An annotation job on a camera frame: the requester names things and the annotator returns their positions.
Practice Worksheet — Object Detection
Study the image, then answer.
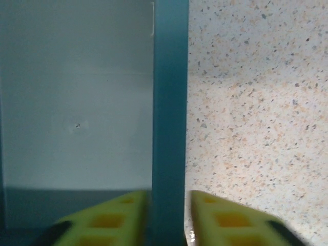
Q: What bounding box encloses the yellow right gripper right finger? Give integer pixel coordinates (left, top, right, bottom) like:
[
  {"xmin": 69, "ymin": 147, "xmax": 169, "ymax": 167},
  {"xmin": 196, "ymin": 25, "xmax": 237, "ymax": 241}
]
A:
[{"xmin": 190, "ymin": 189, "xmax": 310, "ymax": 246}]

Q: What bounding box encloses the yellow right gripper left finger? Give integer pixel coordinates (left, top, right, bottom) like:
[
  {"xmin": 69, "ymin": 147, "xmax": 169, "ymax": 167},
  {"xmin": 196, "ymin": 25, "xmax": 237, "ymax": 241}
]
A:
[{"xmin": 32, "ymin": 189, "xmax": 149, "ymax": 246}]

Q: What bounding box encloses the gray plastic bin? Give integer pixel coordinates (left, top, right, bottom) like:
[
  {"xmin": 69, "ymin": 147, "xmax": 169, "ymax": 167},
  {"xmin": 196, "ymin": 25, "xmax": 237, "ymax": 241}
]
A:
[{"xmin": 0, "ymin": 0, "xmax": 190, "ymax": 246}]

